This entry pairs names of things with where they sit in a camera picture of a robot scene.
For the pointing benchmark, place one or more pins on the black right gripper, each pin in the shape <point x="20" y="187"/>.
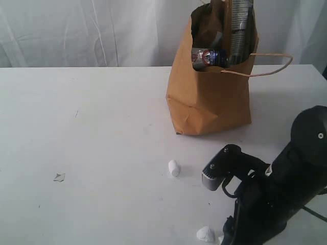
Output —
<point x="263" y="206"/>

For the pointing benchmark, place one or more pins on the white lump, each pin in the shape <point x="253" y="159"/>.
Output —
<point x="205" y="234"/>
<point x="220" y="240"/>

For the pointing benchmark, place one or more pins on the white blue salt packet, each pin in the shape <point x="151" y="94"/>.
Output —
<point x="204" y="57"/>

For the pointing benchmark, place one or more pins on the long pasta packet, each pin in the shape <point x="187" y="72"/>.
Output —
<point x="239" y="29"/>

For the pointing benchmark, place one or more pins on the brown pouch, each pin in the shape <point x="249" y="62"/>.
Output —
<point x="208" y="25"/>

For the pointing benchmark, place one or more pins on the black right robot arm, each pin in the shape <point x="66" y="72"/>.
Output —
<point x="304" y="157"/>

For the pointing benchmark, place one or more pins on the brown paper bag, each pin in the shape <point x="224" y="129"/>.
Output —
<point x="212" y="99"/>

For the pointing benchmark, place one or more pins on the white cube by pasta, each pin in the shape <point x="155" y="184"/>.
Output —
<point x="174" y="168"/>

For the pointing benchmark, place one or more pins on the small torn paper scrap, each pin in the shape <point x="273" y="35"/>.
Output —
<point x="59" y="177"/>

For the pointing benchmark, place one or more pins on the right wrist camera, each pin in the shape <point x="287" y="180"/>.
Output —
<point x="231" y="162"/>

